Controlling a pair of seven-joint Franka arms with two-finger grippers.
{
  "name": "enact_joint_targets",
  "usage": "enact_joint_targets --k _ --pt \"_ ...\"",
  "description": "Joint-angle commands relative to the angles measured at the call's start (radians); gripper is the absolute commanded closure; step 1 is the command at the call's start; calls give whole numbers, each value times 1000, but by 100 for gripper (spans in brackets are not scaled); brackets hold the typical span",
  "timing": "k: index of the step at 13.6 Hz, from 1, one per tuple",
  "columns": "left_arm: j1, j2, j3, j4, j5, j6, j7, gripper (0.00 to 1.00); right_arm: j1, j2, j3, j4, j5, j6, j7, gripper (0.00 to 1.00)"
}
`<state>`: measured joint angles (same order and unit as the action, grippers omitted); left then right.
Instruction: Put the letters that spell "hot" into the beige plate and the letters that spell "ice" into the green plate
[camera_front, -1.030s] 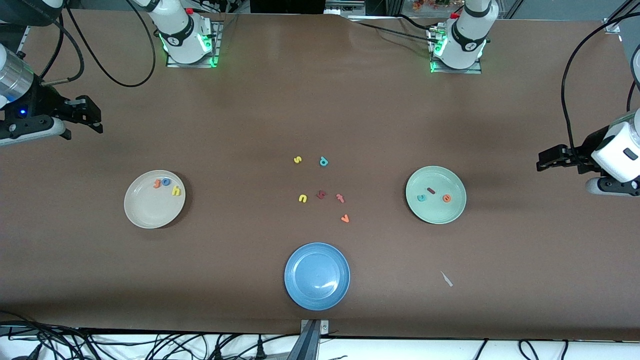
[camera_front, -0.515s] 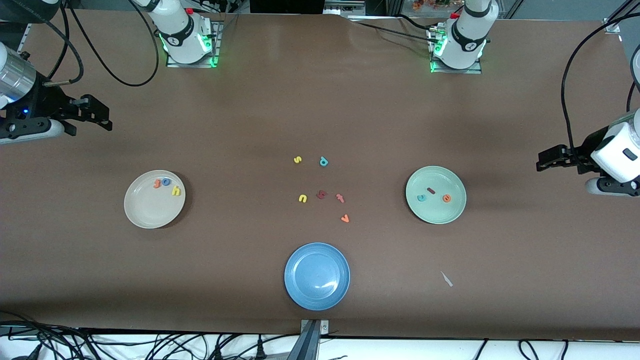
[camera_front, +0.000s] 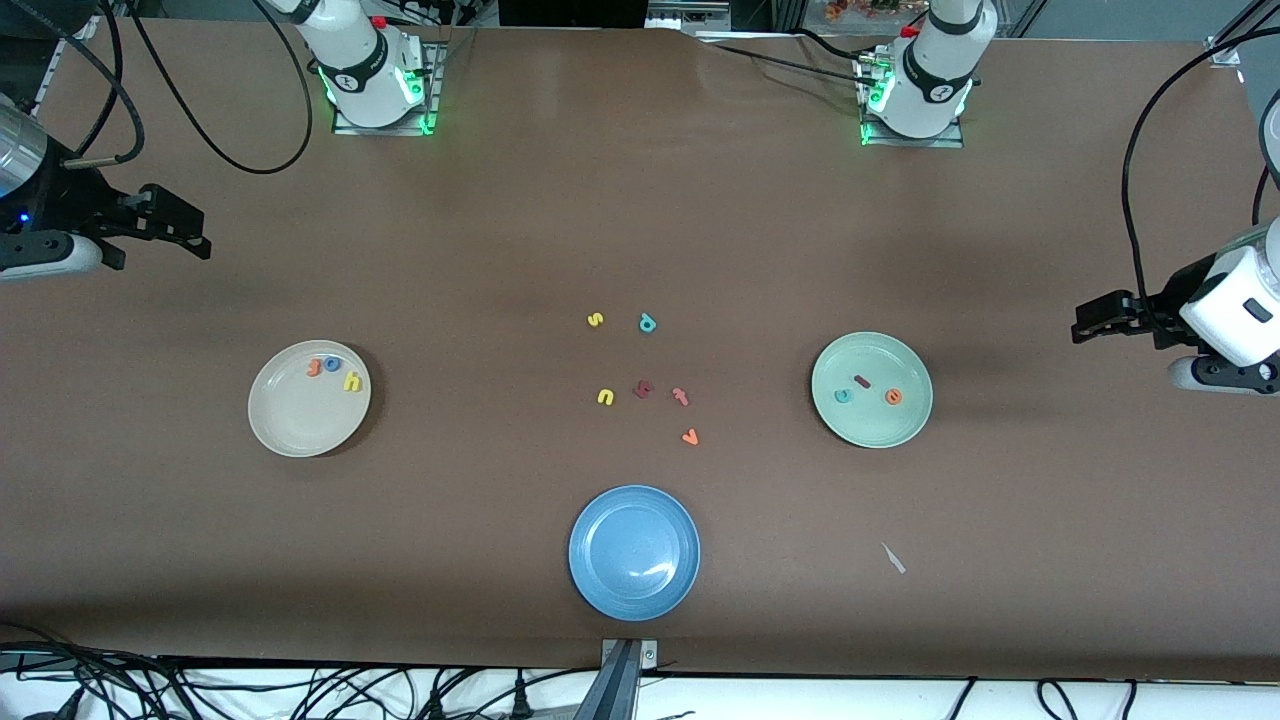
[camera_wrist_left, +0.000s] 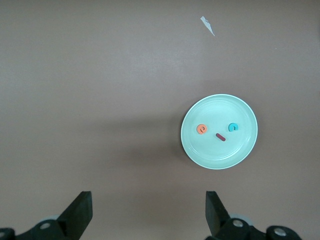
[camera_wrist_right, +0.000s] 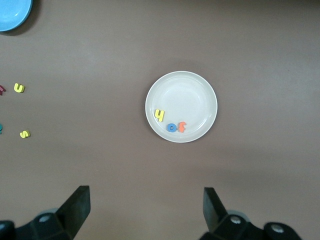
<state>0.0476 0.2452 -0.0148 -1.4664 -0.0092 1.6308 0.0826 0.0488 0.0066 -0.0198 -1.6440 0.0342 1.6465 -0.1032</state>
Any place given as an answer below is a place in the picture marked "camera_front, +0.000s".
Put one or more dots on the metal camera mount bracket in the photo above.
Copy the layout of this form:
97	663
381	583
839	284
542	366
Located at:
620	680

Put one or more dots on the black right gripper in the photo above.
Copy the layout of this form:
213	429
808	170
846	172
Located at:
72	205

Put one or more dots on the aluminium rail strip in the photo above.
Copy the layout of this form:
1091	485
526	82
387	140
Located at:
48	80

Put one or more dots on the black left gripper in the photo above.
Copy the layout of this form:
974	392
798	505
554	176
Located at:
1163	312

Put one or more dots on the beige round plate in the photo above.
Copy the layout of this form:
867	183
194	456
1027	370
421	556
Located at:
300	420

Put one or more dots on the blue round plate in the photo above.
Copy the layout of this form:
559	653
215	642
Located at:
634	553

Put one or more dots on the green round plate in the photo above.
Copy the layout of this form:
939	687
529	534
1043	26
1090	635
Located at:
872	425

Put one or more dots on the aluminium frame beyond table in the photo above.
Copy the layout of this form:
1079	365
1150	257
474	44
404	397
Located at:
690	15

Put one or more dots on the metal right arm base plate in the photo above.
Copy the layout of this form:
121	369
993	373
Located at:
385	131

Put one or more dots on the white paper scrap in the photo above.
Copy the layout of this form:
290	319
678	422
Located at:
893	559

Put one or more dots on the metal corner bracket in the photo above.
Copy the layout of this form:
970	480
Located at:
1225	55

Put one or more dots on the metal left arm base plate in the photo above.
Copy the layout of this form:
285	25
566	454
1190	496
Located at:
910	143

